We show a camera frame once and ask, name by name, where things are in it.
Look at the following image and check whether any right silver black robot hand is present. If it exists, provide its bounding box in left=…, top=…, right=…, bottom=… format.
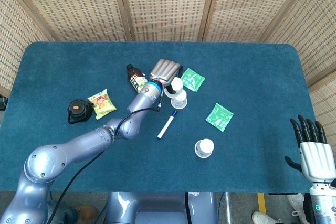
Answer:
left=285, top=114, right=336, bottom=183

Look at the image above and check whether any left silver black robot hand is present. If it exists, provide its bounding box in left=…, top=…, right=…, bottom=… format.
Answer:
left=149, top=58, right=184, bottom=84

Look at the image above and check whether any white paper cup green flower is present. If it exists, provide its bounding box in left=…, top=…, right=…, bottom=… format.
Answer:
left=163, top=77, right=187, bottom=99

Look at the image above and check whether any white paper cup blue flower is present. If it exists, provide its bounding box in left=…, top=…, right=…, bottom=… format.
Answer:
left=194, top=138, right=215, bottom=159

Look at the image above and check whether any green sachet packet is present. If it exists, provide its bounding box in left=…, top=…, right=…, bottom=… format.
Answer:
left=205, top=102, right=234, bottom=132
left=180, top=67, right=206, bottom=93

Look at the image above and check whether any dark brown drink bottle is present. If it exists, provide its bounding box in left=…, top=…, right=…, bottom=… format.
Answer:
left=125, top=63, right=149, bottom=94

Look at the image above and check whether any white sneaker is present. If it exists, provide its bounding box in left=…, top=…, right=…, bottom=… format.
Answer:
left=287, top=193, right=307, bottom=224
left=251, top=210, right=284, bottom=224

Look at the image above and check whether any white blue marker pen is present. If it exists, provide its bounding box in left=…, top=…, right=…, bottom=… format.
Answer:
left=157, top=110, right=179, bottom=140

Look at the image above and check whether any woven bamboo folding screen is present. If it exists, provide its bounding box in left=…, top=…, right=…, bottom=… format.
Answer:
left=0, top=0, right=336, bottom=162

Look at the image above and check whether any yellow-green snack bag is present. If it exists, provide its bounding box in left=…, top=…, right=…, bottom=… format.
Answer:
left=87, top=88, right=117, bottom=120

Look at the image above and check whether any blue carpet table cover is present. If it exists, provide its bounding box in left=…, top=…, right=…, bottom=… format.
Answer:
left=0, top=41, right=320, bottom=193

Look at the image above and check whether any black teapot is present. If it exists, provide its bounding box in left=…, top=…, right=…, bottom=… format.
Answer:
left=67, top=99, right=95, bottom=125

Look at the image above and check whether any grey-blue robot torso base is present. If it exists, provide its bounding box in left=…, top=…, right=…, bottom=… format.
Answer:
left=104, top=191, right=218, bottom=224

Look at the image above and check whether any brown shoe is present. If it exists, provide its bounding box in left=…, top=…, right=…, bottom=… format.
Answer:
left=75, top=205, right=100, bottom=222

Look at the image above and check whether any blue jeans leg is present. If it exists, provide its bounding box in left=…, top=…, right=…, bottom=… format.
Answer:
left=48, top=200, right=79, bottom=224

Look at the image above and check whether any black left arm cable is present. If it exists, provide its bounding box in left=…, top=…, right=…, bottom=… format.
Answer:
left=47, top=95, right=165, bottom=224

